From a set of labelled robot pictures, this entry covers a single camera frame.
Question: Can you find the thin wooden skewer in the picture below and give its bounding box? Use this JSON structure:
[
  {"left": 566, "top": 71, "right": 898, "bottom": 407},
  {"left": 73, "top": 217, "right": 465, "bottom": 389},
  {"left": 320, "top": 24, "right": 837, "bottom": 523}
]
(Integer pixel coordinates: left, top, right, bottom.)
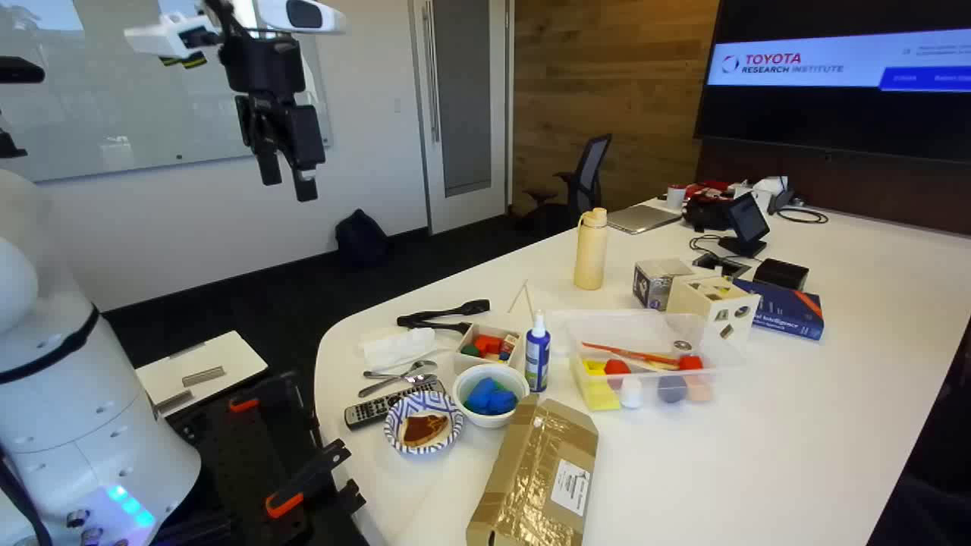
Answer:
[{"left": 503, "top": 276, "right": 538, "bottom": 323}]

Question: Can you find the blue toy block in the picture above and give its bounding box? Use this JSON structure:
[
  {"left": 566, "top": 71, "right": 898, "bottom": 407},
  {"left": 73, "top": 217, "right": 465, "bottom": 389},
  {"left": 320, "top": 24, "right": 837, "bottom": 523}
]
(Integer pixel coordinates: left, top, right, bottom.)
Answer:
[{"left": 460, "top": 376, "right": 519, "bottom": 418}]

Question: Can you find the grey cube box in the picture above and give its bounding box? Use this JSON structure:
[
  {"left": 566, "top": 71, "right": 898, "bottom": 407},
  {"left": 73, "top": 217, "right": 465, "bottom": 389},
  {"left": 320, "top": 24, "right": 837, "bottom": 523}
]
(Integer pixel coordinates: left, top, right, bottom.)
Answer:
[{"left": 630, "top": 256, "right": 698, "bottom": 314}]

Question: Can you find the small white bottle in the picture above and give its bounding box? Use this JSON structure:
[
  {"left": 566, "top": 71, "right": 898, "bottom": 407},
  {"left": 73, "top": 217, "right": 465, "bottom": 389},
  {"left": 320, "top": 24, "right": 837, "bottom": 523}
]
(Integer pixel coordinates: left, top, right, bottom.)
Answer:
[{"left": 619, "top": 372, "right": 646, "bottom": 412}]

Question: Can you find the cream squeeze bottle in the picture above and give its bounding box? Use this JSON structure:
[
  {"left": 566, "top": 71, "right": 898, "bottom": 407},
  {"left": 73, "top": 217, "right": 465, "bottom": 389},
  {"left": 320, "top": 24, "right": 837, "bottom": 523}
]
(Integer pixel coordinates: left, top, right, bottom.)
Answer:
[{"left": 571, "top": 203, "right": 614, "bottom": 295}]

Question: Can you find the black remote control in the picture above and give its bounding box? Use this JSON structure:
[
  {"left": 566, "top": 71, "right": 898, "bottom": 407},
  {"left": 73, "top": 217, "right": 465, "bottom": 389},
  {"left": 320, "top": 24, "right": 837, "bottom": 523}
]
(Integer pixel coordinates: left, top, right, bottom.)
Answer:
[{"left": 339, "top": 389, "right": 418, "bottom": 433}]

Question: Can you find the black bag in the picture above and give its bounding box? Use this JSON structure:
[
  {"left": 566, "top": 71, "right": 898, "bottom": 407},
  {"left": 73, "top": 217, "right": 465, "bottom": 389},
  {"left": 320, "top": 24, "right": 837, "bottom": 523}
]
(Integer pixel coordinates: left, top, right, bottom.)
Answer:
[{"left": 683, "top": 190, "right": 740, "bottom": 235}]

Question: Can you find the orange toy stick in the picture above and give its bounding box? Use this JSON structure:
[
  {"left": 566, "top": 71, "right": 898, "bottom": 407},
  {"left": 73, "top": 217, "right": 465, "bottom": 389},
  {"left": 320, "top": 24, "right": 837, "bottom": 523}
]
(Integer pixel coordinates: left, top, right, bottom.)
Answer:
[{"left": 580, "top": 339, "right": 683, "bottom": 370}]

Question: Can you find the white flat board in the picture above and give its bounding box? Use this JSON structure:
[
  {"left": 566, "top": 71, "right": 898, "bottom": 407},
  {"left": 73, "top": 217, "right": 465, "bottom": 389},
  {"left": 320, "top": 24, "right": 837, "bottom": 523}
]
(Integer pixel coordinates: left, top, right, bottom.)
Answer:
[{"left": 132, "top": 327, "right": 272, "bottom": 418}]

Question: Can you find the blue patterned bowl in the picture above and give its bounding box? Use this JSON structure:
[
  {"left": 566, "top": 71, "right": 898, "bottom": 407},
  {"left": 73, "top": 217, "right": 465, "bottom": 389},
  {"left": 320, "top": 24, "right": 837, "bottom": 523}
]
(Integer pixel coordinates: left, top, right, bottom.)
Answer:
[{"left": 383, "top": 389, "right": 467, "bottom": 458}]

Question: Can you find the wall television screen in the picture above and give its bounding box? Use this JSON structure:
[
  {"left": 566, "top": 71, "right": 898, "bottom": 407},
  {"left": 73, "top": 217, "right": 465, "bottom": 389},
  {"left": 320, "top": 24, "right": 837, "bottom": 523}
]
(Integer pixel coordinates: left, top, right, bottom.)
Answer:
[{"left": 694, "top": 0, "right": 971, "bottom": 163}]

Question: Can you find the small tray of coloured blocks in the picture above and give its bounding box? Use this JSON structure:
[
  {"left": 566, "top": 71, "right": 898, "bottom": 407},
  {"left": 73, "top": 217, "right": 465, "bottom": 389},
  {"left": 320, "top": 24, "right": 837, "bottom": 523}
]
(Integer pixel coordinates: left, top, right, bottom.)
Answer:
[{"left": 453, "top": 323, "right": 526, "bottom": 380}]

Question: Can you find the black backpack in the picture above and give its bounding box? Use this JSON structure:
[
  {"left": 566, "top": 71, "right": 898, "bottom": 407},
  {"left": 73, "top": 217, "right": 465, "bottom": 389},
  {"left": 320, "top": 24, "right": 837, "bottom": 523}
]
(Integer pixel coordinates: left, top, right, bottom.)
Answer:
[{"left": 333, "top": 207, "right": 395, "bottom": 274}]

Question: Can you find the white paper napkin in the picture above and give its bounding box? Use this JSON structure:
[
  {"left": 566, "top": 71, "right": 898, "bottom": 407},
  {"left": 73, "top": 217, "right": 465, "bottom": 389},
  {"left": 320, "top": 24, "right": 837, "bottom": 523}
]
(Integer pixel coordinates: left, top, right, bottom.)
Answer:
[{"left": 359, "top": 325, "right": 445, "bottom": 372}]

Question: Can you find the blue cardboard box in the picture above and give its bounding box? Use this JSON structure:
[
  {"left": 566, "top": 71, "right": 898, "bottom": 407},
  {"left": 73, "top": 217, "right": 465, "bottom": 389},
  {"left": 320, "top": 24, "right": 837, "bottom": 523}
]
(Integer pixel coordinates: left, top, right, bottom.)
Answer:
[{"left": 732, "top": 276, "right": 829, "bottom": 344}]

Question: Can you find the wall whiteboard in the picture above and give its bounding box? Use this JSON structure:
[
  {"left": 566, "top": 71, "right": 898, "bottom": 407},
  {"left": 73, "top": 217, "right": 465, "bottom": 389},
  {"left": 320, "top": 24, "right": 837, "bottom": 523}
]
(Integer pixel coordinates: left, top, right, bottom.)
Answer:
[{"left": 0, "top": 0, "right": 337, "bottom": 188}]

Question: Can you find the white bowl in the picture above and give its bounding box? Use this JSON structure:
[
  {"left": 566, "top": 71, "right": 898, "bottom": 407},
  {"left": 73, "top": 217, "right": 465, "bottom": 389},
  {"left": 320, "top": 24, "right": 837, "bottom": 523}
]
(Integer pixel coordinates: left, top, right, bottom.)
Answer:
[{"left": 449, "top": 361, "right": 532, "bottom": 433}]

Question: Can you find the silver metal fork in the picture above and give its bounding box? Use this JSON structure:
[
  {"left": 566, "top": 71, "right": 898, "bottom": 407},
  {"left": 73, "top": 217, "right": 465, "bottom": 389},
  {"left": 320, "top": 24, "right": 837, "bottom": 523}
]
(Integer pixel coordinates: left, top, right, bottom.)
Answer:
[{"left": 356, "top": 370, "right": 439, "bottom": 401}]

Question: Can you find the black tablet on stand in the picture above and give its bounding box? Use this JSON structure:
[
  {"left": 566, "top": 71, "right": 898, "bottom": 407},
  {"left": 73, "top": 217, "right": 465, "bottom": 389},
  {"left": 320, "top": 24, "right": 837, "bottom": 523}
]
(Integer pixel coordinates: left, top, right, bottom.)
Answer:
[{"left": 717, "top": 190, "right": 774, "bottom": 261}]

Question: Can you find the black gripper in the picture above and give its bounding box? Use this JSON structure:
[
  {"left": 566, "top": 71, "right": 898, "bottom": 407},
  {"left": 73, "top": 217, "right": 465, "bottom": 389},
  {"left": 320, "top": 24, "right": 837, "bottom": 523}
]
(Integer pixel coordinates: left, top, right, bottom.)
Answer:
[{"left": 218, "top": 30, "right": 329, "bottom": 203}]

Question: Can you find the black marker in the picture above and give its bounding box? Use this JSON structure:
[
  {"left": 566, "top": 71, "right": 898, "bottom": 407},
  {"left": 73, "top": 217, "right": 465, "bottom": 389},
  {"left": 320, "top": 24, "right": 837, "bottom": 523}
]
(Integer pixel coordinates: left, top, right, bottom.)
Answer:
[{"left": 395, "top": 297, "right": 493, "bottom": 338}]

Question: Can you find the white door with glass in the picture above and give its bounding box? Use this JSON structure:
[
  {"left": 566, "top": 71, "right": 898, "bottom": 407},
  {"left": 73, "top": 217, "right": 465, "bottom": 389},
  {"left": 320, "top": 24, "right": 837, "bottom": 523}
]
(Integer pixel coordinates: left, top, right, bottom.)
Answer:
[{"left": 405, "top": 0, "right": 519, "bottom": 238}]

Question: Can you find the clear plastic bin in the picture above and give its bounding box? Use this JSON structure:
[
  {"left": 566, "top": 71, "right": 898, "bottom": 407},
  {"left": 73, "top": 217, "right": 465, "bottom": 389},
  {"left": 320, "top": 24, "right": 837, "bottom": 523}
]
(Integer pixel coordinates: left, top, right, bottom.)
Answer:
[{"left": 548, "top": 306, "right": 735, "bottom": 416}]

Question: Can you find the coiled grey cable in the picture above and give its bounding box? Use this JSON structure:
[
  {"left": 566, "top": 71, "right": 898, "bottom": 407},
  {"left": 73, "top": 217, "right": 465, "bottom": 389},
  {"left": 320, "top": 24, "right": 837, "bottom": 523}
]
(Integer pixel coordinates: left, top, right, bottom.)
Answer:
[{"left": 778, "top": 203, "right": 835, "bottom": 229}]

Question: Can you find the black office chair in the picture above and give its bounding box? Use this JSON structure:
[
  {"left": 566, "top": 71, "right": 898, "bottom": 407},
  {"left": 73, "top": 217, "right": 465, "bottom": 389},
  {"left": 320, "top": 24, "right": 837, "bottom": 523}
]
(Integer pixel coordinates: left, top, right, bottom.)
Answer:
[{"left": 528, "top": 132, "right": 616, "bottom": 230}]

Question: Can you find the black stand with orange clips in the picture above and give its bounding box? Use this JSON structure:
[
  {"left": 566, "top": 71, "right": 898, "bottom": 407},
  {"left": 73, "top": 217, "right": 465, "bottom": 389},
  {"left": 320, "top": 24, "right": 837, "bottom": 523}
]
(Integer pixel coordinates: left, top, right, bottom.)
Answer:
[{"left": 162, "top": 366, "right": 371, "bottom": 546}]

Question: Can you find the yellow toy block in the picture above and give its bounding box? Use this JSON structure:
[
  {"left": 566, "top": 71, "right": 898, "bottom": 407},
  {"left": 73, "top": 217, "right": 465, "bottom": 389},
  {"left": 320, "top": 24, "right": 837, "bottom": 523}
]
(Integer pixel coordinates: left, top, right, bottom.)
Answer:
[{"left": 574, "top": 354, "right": 624, "bottom": 416}]

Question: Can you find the grey laptop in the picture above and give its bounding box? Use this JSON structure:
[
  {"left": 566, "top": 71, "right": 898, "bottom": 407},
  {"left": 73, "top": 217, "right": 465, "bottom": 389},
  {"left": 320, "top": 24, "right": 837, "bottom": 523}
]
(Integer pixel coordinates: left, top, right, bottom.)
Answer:
[{"left": 604, "top": 201, "right": 688, "bottom": 238}]

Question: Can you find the gold foil bag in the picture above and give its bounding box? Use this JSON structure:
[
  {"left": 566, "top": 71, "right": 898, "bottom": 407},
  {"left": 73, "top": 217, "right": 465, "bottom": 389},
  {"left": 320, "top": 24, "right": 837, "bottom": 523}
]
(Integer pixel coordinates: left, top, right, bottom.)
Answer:
[{"left": 465, "top": 393, "right": 602, "bottom": 546}]

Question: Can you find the white bottle with blue label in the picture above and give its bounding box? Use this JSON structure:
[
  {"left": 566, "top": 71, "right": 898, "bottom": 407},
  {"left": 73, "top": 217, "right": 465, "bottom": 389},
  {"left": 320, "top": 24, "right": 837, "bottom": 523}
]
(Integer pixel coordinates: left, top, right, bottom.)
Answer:
[{"left": 521, "top": 314, "right": 554, "bottom": 396}]

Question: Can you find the white device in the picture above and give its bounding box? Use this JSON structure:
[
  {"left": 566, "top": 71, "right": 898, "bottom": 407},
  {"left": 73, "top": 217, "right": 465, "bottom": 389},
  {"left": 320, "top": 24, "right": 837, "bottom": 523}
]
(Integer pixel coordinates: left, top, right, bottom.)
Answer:
[{"left": 748, "top": 172, "right": 795, "bottom": 216}]

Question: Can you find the small black box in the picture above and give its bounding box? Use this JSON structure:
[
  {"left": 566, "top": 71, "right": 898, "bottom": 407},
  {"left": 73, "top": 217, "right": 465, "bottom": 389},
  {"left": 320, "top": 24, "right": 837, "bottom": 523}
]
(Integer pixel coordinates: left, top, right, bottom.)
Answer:
[{"left": 753, "top": 256, "right": 812, "bottom": 295}]

